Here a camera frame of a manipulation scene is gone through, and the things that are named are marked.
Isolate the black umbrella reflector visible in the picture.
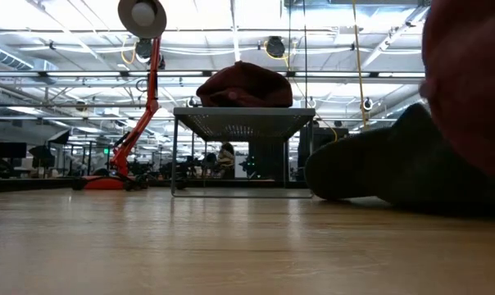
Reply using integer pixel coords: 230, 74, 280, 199
28, 144, 57, 169

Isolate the person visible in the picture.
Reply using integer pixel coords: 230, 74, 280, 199
216, 142, 237, 180

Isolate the black softbox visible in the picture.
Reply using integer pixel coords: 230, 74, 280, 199
47, 129, 71, 145

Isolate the black equipment cabinet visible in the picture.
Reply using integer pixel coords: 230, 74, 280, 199
298, 125, 349, 159

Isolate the dark monitor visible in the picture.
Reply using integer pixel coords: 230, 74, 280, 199
0, 141, 28, 160

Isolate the black ceiling cable reel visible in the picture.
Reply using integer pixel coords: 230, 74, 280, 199
134, 39, 166, 70
265, 35, 287, 59

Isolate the yellow curved cable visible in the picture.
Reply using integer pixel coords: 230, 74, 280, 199
320, 118, 339, 143

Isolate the silver ventilation duct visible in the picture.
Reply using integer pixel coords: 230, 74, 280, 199
384, 92, 427, 120
0, 40, 36, 71

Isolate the thin black hanging cable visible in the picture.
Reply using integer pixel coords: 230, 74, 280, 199
287, 0, 292, 73
303, 0, 308, 109

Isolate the grey metal mesh rack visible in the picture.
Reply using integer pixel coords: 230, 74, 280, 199
170, 107, 316, 199

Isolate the red desk lamp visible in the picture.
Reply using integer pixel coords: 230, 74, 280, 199
72, 0, 168, 192

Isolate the tall black equipment rack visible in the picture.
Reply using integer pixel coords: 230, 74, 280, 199
247, 141, 292, 182

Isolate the yellow hanging cable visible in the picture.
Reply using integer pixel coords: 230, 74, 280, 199
351, 0, 371, 131

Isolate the dark grey cap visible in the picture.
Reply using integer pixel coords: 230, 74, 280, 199
304, 102, 495, 214

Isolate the maroon cap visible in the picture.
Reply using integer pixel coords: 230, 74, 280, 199
195, 61, 294, 109
419, 0, 495, 185

